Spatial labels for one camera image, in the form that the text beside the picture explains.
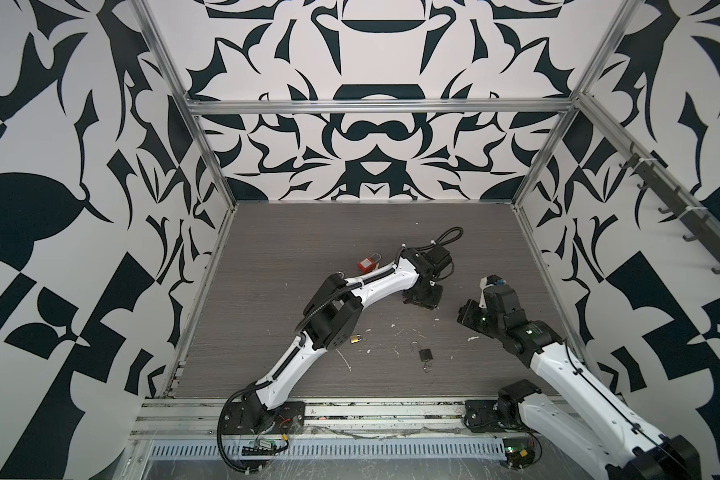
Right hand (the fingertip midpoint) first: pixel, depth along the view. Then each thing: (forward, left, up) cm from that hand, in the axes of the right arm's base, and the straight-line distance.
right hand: (459, 307), depth 82 cm
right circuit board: (-31, -10, -11) cm, 35 cm away
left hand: (+5, +5, -6) cm, 9 cm away
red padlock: (+20, +24, -8) cm, 33 cm away
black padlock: (-9, +9, -10) cm, 16 cm away
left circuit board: (-30, +51, -11) cm, 60 cm away
